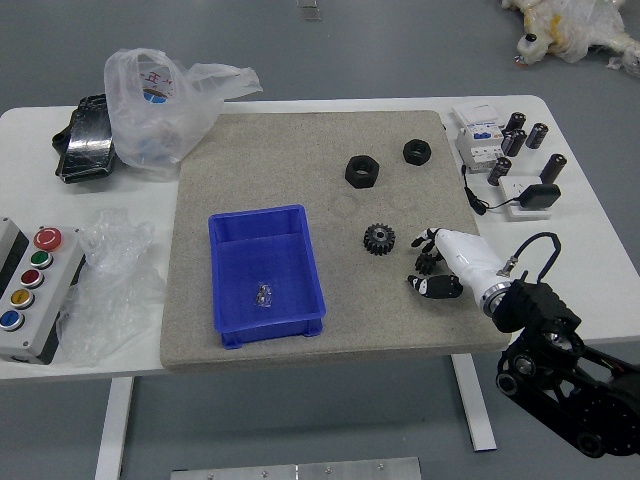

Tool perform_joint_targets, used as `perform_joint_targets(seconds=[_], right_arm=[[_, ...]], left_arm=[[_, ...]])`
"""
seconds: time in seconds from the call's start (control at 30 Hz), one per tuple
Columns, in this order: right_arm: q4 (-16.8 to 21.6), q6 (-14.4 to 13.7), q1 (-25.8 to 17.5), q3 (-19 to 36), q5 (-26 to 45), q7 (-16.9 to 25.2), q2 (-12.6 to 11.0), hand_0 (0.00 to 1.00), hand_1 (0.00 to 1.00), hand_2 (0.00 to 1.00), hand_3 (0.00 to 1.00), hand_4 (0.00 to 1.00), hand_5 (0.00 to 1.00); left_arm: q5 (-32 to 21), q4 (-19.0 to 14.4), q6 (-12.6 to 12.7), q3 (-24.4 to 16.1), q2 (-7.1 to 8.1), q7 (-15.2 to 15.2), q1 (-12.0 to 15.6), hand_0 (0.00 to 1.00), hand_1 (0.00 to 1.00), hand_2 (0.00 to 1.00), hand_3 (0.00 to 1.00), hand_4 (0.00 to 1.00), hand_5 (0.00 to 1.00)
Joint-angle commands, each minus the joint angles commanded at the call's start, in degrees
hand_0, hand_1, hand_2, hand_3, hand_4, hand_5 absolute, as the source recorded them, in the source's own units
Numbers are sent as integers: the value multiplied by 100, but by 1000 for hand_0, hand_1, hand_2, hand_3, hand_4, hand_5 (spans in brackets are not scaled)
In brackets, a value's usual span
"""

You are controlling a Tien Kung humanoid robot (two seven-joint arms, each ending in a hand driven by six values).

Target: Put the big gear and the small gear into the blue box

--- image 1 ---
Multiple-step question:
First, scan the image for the crumpled clear plastic wrap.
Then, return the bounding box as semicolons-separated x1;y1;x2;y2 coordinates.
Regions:
55;208;166;368

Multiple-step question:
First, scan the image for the white plastic bag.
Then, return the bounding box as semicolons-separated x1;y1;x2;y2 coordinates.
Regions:
103;47;264;177

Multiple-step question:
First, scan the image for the plastic-wrapped plush toy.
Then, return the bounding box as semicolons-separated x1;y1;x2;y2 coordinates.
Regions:
501;0;640;79

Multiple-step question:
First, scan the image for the white table leg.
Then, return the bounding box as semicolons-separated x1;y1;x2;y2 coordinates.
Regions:
94;377;135;480
451;353;497;453

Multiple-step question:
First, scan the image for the white circuit breaker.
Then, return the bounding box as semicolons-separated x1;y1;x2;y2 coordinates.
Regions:
452;103;506;175

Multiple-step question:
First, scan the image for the grey push-button control box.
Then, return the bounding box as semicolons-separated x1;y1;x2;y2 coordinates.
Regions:
0;216;87;365

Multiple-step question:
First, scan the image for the small black hex nut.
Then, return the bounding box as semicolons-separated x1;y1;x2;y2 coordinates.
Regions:
402;139;433;165

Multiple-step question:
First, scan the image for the black power adapter with cord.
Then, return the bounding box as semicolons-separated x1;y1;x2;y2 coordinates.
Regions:
460;164;562;217

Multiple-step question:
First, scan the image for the grey-brown mat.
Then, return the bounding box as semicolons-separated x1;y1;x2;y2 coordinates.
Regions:
159;109;512;374

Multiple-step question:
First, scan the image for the blue plastic box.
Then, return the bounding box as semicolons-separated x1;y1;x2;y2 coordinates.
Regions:
207;203;327;350

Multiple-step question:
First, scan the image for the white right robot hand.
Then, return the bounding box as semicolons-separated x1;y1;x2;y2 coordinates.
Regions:
407;227;503;302

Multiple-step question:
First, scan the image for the black metal gear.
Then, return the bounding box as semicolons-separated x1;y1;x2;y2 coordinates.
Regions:
363;222;397;257

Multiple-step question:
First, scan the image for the white power socket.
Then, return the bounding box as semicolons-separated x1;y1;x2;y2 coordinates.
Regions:
497;174;554;222

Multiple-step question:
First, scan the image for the big black hex nut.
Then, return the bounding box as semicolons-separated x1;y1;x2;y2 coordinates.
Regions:
344;154;382;189

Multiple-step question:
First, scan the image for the silver metal plate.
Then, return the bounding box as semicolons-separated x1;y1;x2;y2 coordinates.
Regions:
170;457;423;480

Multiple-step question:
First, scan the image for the black plastic case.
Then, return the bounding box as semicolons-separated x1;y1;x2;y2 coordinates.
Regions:
50;93;119;185

